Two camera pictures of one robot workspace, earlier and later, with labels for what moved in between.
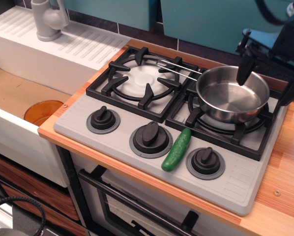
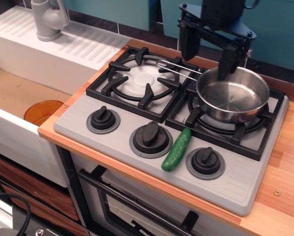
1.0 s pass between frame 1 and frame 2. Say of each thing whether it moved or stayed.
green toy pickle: stayed
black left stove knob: stayed
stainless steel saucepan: stayed
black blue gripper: moved
